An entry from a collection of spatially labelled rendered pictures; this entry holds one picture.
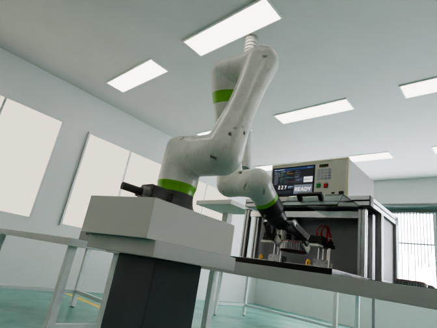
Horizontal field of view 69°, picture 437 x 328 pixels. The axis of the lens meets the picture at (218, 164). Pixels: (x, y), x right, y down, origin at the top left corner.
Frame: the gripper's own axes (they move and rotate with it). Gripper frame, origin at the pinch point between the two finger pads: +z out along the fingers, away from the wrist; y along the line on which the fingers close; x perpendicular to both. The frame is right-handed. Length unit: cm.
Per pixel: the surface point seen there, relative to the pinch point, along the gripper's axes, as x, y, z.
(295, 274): 15.5, -8.7, -5.1
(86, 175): -143, 472, 41
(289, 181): -46, 21, 4
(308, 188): -41.8, 9.2, 6.0
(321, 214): -27.8, -0.2, 10.3
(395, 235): -48, -21, 47
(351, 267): -17.5, -9.0, 34.6
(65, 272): 36, 160, 2
